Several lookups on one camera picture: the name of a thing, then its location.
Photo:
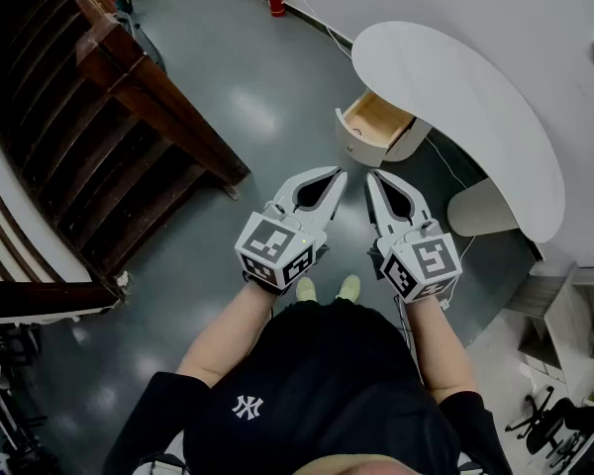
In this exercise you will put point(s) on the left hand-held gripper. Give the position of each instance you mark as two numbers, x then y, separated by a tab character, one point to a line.
272	245

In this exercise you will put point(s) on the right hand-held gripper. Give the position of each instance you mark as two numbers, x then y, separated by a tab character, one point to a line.
425	265

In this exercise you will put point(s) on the large white wooden drawer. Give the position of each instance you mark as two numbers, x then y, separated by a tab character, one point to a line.
376	119

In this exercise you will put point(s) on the white curved desk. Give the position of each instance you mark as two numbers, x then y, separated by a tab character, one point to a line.
455	117

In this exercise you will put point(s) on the person's left forearm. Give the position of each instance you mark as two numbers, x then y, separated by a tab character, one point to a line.
227	329

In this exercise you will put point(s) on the person's right forearm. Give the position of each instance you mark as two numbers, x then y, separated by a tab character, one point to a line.
440	349

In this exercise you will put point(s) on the person's pale yellow right shoe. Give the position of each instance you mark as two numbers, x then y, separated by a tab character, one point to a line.
349	286

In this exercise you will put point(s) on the person's pale yellow shoe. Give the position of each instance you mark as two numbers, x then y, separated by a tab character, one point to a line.
306	289
349	286

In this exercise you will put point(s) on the person's pale yellow left shoe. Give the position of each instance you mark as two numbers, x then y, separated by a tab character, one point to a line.
306	289

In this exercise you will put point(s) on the grey shelf unit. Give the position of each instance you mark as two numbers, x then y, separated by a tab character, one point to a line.
559	314

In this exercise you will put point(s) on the black t-shirt with white logo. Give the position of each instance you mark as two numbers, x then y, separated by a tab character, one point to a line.
326	389

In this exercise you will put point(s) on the black office chair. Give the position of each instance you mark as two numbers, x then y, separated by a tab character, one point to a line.
554	426

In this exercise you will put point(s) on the white striped curved panel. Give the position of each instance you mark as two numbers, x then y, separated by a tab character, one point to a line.
25	216

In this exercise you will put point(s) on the black equipment rack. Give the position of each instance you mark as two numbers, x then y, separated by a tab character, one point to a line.
5	404

